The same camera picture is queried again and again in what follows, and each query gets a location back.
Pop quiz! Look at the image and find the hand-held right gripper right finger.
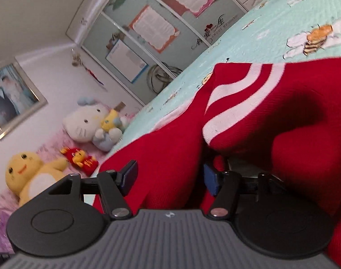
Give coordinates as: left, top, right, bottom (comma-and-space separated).
203, 164, 285, 221

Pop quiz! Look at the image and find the blue-bordered wall poster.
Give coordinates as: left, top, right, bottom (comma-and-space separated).
105, 39, 148, 84

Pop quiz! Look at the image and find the orange-bordered wall poster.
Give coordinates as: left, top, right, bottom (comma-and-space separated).
129, 5, 179, 54

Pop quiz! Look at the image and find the hanging wall ornament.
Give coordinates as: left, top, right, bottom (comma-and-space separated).
72, 49, 106, 90

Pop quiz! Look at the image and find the red white-striped knit sweater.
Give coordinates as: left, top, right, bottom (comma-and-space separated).
92, 57, 341, 269

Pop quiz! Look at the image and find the grey sliding-door wardrobe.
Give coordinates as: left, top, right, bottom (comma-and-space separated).
66, 0, 269, 107

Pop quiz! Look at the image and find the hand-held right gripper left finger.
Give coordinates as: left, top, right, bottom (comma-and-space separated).
48, 160, 139, 221

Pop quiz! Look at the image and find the red plush cushion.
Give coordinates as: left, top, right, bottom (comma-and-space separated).
60, 146, 99, 177

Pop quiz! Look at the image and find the white cat plush toy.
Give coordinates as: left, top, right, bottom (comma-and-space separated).
62, 97, 129, 153

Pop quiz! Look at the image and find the mint quilted bee-print bedspread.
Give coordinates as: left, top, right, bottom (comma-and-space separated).
107, 0, 341, 157

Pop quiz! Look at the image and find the framed wedding photo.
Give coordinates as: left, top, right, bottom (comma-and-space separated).
0, 59, 49, 141

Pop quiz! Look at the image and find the yellow duck plush toy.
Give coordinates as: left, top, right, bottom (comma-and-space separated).
5, 151, 70, 206

